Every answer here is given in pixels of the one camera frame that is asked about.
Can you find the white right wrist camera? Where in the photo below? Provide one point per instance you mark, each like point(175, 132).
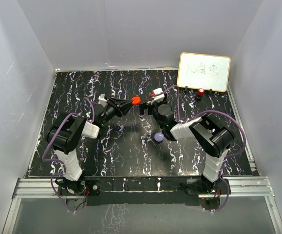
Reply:
point(157, 96)

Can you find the orange earbud charging case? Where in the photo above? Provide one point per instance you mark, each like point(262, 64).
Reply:
point(136, 100)

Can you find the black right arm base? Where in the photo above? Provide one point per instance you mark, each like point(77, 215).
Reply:
point(199, 187)

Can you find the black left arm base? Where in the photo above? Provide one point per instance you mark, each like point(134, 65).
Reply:
point(75, 190)

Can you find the aluminium front rail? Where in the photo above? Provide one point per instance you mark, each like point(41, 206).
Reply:
point(238, 186)

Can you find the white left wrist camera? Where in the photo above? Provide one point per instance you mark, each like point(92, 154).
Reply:
point(102, 100)

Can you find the red emergency button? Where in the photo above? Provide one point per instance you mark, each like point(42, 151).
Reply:
point(200, 94)

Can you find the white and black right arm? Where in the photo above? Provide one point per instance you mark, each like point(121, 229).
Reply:
point(214, 138)

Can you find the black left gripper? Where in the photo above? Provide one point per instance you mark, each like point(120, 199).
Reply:
point(123, 105)

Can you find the white board yellow frame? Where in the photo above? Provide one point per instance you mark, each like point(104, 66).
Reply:
point(202, 71)

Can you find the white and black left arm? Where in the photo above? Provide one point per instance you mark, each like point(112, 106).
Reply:
point(68, 129)

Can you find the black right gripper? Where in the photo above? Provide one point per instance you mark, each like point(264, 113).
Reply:
point(147, 105)

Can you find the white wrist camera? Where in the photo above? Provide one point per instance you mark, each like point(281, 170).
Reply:
point(157, 96)
point(102, 100)

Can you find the purple charging case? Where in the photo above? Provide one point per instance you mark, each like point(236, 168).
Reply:
point(159, 137)

